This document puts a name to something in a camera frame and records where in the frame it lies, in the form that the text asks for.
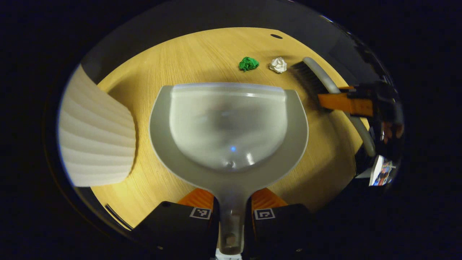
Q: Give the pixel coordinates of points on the white paper ball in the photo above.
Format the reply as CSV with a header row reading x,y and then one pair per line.
x,y
278,65

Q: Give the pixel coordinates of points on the small grey broom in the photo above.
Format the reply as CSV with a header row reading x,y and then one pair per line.
x,y
326,80

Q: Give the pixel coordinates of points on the colourful printed packet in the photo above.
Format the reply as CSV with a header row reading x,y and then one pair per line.
x,y
383,171

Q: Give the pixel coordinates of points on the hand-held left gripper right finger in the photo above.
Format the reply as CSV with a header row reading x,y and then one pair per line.
x,y
281,227

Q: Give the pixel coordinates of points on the white ribbed garbage bin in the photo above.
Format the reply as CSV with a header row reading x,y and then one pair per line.
x,y
97,137

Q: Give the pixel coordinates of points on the green paper ball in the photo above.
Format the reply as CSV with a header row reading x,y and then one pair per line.
x,y
248,64

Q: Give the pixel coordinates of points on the grey plastic dustpan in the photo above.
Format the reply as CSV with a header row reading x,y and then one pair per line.
x,y
229,126

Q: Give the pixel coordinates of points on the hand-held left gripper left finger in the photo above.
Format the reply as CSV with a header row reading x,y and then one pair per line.
x,y
177,227

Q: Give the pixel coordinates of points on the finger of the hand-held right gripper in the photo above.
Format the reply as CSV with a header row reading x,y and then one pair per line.
x,y
346,103

